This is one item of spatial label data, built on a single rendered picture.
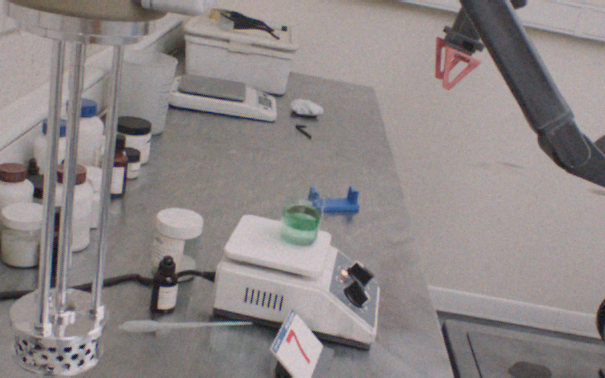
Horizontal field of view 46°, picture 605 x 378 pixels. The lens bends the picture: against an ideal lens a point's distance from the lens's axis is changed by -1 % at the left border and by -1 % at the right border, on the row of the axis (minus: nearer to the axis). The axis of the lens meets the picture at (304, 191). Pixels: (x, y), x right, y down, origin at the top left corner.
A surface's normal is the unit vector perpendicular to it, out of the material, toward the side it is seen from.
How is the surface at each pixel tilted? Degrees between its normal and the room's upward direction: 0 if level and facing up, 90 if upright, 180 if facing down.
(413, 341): 0
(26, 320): 0
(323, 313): 90
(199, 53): 93
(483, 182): 90
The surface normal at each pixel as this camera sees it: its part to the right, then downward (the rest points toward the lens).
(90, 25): 0.40, 0.40
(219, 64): 0.02, 0.42
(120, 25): 0.71, 0.37
